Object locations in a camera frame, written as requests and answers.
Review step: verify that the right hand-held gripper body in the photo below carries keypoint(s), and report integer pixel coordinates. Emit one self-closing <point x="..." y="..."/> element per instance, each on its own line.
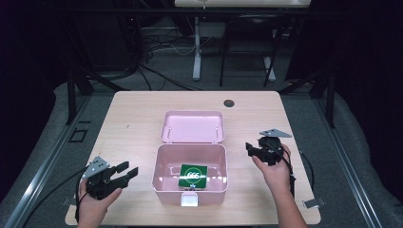
<point x="271" y="148"/>

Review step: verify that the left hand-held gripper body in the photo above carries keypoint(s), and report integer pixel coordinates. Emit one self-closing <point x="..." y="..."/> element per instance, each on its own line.
<point x="100" y="185"/>

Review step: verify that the green card pack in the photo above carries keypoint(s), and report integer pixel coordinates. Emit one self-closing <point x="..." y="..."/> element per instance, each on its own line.
<point x="192" y="175"/>

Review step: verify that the pink storage box with lid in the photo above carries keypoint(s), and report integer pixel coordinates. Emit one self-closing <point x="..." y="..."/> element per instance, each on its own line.
<point x="190" y="133"/>

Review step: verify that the person's left hand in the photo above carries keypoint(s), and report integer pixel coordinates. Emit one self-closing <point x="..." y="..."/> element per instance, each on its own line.
<point x="95" y="207"/>

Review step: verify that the person's right hand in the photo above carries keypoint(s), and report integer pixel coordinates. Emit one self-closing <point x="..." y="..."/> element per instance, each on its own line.
<point x="278" y="175"/>

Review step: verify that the black metal stand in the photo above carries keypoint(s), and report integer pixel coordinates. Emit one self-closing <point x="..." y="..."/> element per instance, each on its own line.
<point x="323" y="91"/>
<point x="79" y="88"/>

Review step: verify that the black metal chair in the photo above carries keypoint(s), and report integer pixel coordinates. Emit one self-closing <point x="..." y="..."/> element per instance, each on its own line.
<point x="247" y="38"/>

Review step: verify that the white desk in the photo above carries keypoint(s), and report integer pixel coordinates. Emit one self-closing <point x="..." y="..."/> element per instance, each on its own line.
<point x="242" y="3"/>

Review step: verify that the aluminium floor rail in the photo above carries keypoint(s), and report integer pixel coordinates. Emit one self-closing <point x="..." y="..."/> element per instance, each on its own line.
<point x="47" y="164"/>
<point x="348" y="164"/>

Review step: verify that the metal table bracket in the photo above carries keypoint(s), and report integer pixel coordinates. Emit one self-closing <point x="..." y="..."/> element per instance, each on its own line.
<point x="313" y="203"/>

